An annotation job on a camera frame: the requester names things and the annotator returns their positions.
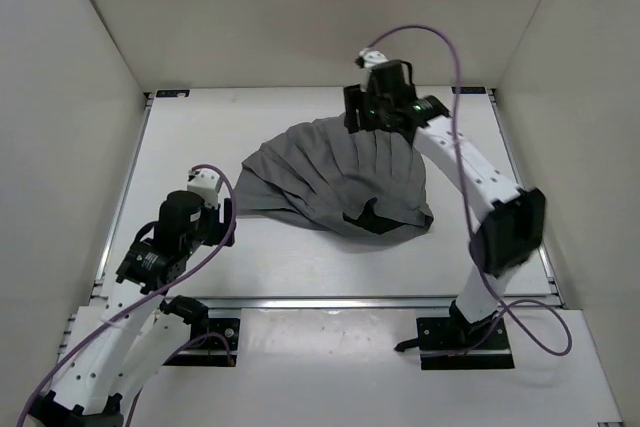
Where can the blue corner label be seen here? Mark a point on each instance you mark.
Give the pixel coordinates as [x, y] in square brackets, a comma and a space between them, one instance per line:
[469, 90]
[175, 93]

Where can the blue left corner label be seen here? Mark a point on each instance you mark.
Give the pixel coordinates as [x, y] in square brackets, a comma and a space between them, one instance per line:
[175, 93]

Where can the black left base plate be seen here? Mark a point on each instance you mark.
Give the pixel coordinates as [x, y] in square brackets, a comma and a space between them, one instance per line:
[213, 343]

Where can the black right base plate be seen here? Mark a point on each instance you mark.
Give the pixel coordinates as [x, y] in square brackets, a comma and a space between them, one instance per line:
[441, 349]

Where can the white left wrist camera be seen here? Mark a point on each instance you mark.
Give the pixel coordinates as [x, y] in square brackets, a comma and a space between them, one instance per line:
[207, 185]

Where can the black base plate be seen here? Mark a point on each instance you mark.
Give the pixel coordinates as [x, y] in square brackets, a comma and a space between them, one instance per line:
[441, 349]
[213, 343]

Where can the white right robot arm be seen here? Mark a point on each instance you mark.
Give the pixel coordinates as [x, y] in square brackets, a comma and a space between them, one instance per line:
[505, 220]

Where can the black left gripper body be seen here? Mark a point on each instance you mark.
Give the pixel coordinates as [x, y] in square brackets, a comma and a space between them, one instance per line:
[214, 225]

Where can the aluminium front table rail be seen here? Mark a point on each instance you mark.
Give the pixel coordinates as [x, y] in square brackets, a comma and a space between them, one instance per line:
[326, 303]

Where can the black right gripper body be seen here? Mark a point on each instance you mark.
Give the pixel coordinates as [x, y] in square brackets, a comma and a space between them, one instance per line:
[374, 110]

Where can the blue right corner label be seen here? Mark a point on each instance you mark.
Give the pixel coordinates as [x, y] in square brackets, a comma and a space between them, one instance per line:
[469, 90]

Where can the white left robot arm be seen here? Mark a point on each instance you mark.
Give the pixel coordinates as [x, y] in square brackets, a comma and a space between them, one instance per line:
[99, 379]

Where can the grey pleated skirt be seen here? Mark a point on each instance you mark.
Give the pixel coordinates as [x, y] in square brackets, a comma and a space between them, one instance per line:
[368, 186]

